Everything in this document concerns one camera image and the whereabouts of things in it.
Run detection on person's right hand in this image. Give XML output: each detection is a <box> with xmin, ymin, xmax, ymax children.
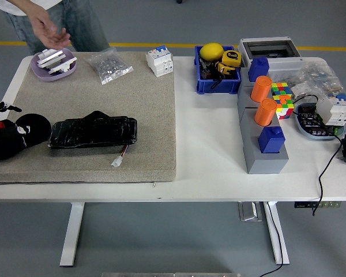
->
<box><xmin>28</xmin><ymin>8</ymin><xmax>72</xmax><ymax>49</ymax></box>

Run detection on black rag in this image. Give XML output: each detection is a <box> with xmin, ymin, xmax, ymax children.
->
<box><xmin>0</xmin><ymin>113</ymin><xmax>52</xmax><ymax>164</ymax></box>

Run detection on black plastic-wrapped panel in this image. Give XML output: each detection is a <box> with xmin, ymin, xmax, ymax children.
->
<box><xmin>47</xmin><ymin>111</ymin><xmax>138</xmax><ymax>150</ymax></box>

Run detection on table control panel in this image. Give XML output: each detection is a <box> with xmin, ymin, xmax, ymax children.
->
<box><xmin>294</xmin><ymin>201</ymin><xmax>343</xmax><ymax>209</ymax></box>

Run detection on person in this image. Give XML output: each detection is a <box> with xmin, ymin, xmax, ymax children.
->
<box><xmin>0</xmin><ymin>0</ymin><xmax>110</xmax><ymax>55</ymax></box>

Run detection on purple dish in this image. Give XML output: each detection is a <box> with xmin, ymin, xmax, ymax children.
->
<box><xmin>30</xmin><ymin>47</ymin><xmax>78</xmax><ymax>82</ymax></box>

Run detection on clear bag of screws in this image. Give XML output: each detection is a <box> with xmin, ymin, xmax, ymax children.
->
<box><xmin>84</xmin><ymin>46</ymin><xmax>134</xmax><ymax>85</ymax></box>

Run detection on grey-brown mat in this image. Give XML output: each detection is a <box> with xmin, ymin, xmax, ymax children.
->
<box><xmin>0</xmin><ymin>51</ymin><xmax>178</xmax><ymax>185</ymax></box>

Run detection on white circuit breaker blue toggles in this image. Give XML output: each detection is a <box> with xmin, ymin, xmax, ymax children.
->
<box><xmin>317</xmin><ymin>92</ymin><xmax>346</xmax><ymax>127</ymax></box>
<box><xmin>145</xmin><ymin>44</ymin><xmax>175</xmax><ymax>78</ymax></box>

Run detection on white table leg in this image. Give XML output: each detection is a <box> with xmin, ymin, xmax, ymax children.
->
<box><xmin>264</xmin><ymin>201</ymin><xmax>291</xmax><ymax>265</ymax></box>
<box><xmin>59</xmin><ymin>201</ymin><xmax>85</xmax><ymax>267</ymax></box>

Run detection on yellow lemon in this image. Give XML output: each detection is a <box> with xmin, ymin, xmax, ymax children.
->
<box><xmin>200</xmin><ymin>42</ymin><xmax>225</xmax><ymax>62</ymax></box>

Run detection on blue plastic bin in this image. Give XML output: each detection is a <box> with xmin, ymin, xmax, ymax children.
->
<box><xmin>194</xmin><ymin>44</ymin><xmax>243</xmax><ymax>95</ymax></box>

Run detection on yellow black tape measure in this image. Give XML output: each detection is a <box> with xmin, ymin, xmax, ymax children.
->
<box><xmin>216</xmin><ymin>62</ymin><xmax>235</xmax><ymax>76</ymax></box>

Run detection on yellow tape measure round label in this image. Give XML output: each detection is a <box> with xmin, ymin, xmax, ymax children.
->
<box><xmin>221</xmin><ymin>49</ymin><xmax>242</xmax><ymax>69</ymax></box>

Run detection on blue square block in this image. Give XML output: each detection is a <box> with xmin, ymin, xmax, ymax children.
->
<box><xmin>247</xmin><ymin>56</ymin><xmax>270</xmax><ymax>83</ymax></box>
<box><xmin>258</xmin><ymin>126</ymin><xmax>286</xmax><ymax>155</ymax></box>

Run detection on orange cylinder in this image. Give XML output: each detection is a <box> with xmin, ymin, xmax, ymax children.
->
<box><xmin>250</xmin><ymin>76</ymin><xmax>274</xmax><ymax>103</ymax></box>
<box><xmin>254</xmin><ymin>98</ymin><xmax>278</xmax><ymax>127</ymax></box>

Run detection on colourful puzzle cube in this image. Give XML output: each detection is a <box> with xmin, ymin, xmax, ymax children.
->
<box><xmin>272</xmin><ymin>94</ymin><xmax>295</xmax><ymax>121</ymax></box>
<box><xmin>270</xmin><ymin>82</ymin><xmax>294</xmax><ymax>98</ymax></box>

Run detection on grey block holder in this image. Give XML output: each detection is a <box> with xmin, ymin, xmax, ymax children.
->
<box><xmin>236</xmin><ymin>77</ymin><xmax>289</xmax><ymax>175</ymax></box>

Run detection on metal floor plate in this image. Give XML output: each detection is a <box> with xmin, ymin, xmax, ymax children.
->
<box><xmin>238</xmin><ymin>201</ymin><xmax>263</xmax><ymax>222</ymax></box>

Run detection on clear bags of parts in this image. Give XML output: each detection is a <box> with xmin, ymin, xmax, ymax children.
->
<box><xmin>288</xmin><ymin>59</ymin><xmax>344</xmax><ymax>100</ymax></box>

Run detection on blue-grey dish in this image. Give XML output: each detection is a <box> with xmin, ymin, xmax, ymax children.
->
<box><xmin>294</xmin><ymin>102</ymin><xmax>346</xmax><ymax>141</ymax></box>

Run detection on green circuit board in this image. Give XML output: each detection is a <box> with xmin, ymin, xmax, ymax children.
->
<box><xmin>301</xmin><ymin>114</ymin><xmax>344</xmax><ymax>137</ymax></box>

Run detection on white switch plate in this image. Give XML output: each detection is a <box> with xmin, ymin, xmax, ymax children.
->
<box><xmin>37</xmin><ymin>48</ymin><xmax>66</xmax><ymax>69</ymax></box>
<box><xmin>47</xmin><ymin>56</ymin><xmax>78</xmax><ymax>76</ymax></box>

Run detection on panel wire with white connector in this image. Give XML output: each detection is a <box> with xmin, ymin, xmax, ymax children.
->
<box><xmin>111</xmin><ymin>144</ymin><xmax>130</xmax><ymax>168</ymax></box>

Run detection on black handled tool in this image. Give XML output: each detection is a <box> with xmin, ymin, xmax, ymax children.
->
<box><xmin>200</xmin><ymin>57</ymin><xmax>223</xmax><ymax>90</ymax></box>

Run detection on grey electrical enclosure box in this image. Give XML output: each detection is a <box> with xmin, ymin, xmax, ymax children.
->
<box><xmin>238</xmin><ymin>36</ymin><xmax>304</xmax><ymax>81</ymax></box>

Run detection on thin black wire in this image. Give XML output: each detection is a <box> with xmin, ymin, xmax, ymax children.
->
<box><xmin>292</xmin><ymin>94</ymin><xmax>320</xmax><ymax>117</ymax></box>

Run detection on black cable under table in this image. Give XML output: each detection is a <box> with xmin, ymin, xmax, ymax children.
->
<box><xmin>258</xmin><ymin>201</ymin><xmax>284</xmax><ymax>277</ymax></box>

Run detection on black adapter cord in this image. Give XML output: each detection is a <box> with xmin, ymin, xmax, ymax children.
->
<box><xmin>311</xmin><ymin>121</ymin><xmax>346</xmax><ymax>217</ymax></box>

